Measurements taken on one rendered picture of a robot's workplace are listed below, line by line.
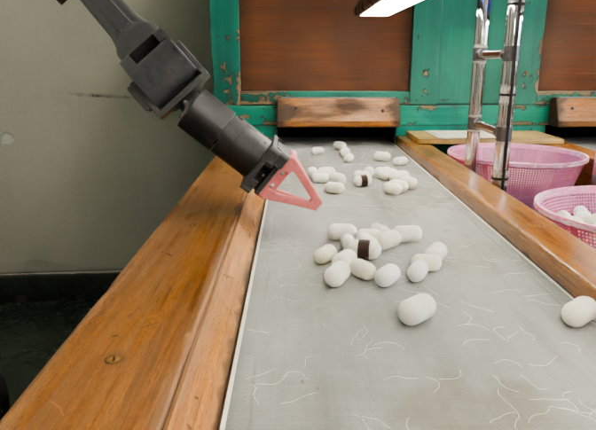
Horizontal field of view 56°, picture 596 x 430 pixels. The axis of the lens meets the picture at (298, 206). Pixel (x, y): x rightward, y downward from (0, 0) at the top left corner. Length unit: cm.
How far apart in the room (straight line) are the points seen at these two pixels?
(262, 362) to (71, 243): 203
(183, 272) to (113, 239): 186
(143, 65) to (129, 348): 39
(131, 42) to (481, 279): 49
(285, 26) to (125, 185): 111
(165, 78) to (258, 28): 77
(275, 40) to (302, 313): 102
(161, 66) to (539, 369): 50
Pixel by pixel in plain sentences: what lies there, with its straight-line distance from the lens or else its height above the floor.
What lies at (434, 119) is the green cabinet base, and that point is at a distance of 147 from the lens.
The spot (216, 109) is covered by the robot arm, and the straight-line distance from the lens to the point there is 69.
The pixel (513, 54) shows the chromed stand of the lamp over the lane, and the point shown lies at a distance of 92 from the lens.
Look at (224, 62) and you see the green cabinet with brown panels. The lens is 143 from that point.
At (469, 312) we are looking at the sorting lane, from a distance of 52.
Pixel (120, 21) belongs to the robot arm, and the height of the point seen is 100.
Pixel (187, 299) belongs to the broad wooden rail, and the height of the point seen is 76.
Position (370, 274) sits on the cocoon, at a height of 75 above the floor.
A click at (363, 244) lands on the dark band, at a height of 76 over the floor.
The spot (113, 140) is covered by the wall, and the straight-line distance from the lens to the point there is 228.
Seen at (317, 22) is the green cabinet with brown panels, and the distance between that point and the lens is 144.
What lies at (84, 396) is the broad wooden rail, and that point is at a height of 76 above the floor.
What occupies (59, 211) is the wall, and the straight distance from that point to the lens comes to 240.
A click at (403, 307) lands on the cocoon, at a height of 76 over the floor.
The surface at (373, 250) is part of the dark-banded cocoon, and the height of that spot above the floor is 75.
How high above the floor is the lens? 95
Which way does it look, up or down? 15 degrees down
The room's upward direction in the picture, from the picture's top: straight up
